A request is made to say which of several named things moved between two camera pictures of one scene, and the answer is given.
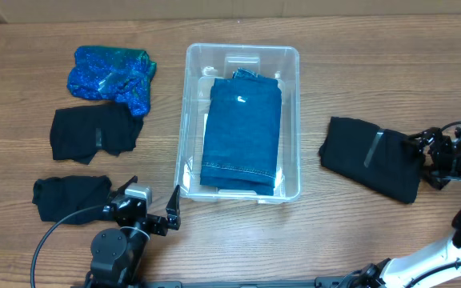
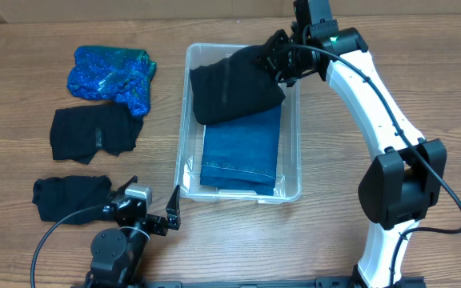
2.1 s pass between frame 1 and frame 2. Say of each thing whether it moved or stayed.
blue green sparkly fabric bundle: stayed
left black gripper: stayed
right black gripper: moved
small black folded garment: stayed
